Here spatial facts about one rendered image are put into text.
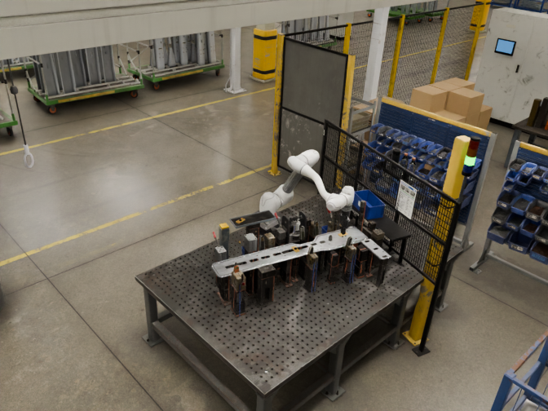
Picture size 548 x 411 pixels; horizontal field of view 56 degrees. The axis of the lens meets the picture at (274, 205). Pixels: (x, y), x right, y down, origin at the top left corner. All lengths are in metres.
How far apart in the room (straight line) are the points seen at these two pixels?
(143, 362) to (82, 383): 0.50
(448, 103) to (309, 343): 5.71
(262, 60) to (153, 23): 11.21
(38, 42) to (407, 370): 4.48
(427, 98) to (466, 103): 0.60
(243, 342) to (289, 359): 0.36
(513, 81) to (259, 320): 7.74
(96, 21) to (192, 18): 0.12
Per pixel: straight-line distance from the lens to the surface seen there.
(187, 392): 4.49
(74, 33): 0.61
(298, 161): 4.46
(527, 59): 10.48
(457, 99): 8.66
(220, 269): 4.01
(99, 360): 4.85
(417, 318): 4.95
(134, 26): 0.64
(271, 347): 3.82
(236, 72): 11.10
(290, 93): 7.04
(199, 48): 11.89
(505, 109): 10.76
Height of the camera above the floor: 3.42
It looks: 30 degrees down
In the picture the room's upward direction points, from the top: 3 degrees clockwise
